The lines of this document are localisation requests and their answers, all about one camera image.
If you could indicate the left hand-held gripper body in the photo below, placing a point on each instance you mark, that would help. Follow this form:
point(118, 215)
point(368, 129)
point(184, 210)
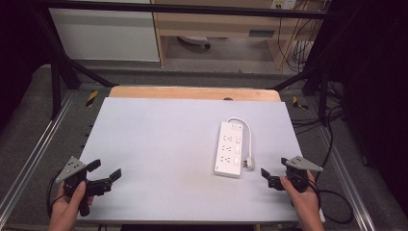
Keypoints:
point(71, 170)

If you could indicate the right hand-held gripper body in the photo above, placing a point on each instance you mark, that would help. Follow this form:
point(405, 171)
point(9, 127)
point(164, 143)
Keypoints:
point(296, 178)

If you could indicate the white power strip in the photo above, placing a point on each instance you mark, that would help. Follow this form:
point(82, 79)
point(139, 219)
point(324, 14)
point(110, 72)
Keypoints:
point(228, 149)

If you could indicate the person's right hand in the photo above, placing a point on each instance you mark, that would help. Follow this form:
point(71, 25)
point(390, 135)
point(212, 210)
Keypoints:
point(304, 202)

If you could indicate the person's left hand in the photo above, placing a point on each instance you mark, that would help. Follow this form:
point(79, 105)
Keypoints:
point(65, 208)

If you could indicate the white table board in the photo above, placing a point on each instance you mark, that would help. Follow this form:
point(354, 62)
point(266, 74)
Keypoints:
point(160, 154)

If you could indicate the wooden table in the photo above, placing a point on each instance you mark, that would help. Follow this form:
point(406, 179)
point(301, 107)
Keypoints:
point(179, 93)

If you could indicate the white cabinet panel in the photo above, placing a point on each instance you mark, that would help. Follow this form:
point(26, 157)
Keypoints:
point(106, 35)

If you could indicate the office chair base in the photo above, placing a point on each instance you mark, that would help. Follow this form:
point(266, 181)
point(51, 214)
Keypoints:
point(195, 41)

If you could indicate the light wooden desk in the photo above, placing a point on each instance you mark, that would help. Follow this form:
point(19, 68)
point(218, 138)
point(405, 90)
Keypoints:
point(218, 27)

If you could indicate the aluminium rail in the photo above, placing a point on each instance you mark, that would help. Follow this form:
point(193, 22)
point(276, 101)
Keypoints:
point(349, 179)
point(35, 144)

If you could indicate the white wall socket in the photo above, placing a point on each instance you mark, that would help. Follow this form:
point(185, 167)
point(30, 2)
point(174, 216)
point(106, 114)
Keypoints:
point(284, 4)

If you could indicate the black metal frame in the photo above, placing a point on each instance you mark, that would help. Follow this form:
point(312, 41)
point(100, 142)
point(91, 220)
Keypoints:
point(189, 8)

